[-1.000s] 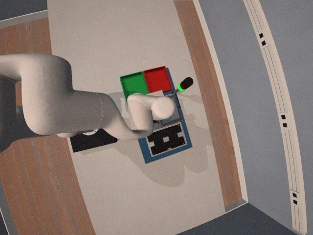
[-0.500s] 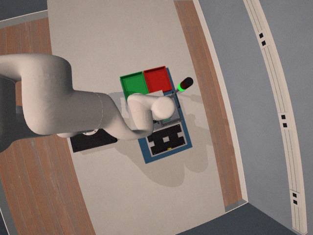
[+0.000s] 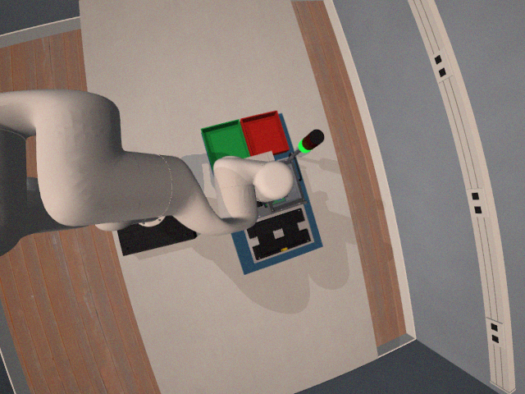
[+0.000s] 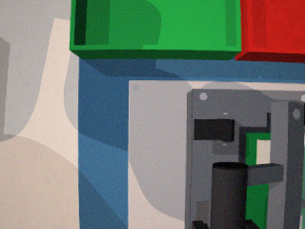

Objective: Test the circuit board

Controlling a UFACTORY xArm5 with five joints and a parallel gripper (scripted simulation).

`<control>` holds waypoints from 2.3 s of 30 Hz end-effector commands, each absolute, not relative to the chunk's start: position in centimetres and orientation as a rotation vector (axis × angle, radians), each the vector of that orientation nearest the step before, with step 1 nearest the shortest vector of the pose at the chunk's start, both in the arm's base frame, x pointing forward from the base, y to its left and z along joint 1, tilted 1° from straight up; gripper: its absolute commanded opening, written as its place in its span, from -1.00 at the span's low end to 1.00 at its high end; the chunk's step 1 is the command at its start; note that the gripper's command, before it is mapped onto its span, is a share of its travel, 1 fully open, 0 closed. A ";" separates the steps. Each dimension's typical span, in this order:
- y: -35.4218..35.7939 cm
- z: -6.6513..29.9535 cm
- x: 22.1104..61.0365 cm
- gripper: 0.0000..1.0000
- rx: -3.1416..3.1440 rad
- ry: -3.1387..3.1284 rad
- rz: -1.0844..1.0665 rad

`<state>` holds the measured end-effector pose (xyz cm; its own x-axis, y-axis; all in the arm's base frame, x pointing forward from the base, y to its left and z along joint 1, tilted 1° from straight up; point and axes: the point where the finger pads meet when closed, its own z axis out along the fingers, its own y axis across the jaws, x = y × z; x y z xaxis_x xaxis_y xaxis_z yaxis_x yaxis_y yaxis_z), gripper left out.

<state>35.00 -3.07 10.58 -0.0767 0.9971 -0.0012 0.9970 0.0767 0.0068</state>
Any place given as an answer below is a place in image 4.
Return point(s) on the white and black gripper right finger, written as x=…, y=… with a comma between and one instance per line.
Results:
x=249, y=224

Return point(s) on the red open-top bin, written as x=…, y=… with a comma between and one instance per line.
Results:
x=276, y=33

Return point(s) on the green circuit board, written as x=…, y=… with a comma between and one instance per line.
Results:
x=257, y=152

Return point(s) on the green bin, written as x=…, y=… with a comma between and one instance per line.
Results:
x=155, y=29

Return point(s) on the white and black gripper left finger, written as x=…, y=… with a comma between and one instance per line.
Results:
x=199, y=224

